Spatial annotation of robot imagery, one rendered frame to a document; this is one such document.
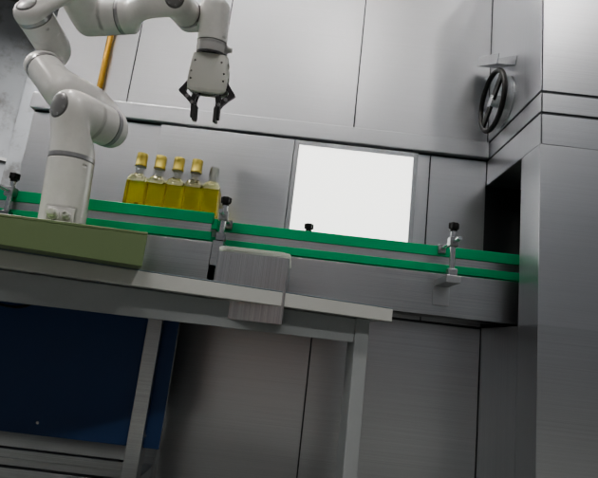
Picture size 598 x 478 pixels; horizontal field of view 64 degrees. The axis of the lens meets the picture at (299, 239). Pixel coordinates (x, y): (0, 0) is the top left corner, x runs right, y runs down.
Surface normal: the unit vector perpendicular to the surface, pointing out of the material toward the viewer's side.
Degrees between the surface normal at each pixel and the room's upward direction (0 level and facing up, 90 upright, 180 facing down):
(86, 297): 90
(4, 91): 90
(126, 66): 90
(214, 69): 105
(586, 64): 90
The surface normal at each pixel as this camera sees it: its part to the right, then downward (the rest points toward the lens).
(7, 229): 0.39, -0.14
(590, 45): 0.01, -0.20
